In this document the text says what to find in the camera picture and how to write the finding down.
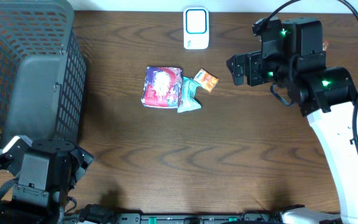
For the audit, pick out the red white striped packet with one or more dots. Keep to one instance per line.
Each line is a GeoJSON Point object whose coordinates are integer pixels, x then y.
{"type": "Point", "coordinates": [325, 45]}

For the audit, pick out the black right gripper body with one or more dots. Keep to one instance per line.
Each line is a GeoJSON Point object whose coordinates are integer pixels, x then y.
{"type": "Point", "coordinates": [261, 68]}

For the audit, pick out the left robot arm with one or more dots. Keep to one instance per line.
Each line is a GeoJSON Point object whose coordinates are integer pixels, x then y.
{"type": "Point", "coordinates": [44, 172]}

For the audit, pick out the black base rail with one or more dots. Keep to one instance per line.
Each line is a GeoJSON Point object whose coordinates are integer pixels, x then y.
{"type": "Point", "coordinates": [135, 218]}

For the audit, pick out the teal white snack packet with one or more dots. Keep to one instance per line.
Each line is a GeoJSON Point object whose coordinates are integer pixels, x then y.
{"type": "Point", "coordinates": [188, 92]}

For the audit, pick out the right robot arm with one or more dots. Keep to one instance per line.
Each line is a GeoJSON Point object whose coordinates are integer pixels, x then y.
{"type": "Point", "coordinates": [292, 56]}

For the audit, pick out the grey plastic mesh basket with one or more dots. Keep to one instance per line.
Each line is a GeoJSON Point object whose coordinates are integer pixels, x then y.
{"type": "Point", "coordinates": [42, 71]}

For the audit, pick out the red purple snack bag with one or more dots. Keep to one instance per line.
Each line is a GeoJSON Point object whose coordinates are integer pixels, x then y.
{"type": "Point", "coordinates": [162, 87]}

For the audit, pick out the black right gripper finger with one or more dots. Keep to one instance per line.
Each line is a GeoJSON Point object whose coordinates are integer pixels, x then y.
{"type": "Point", "coordinates": [237, 61]}
{"type": "Point", "coordinates": [237, 70]}

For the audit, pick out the small orange snack packet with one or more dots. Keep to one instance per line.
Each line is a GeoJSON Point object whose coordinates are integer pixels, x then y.
{"type": "Point", "coordinates": [206, 80]}

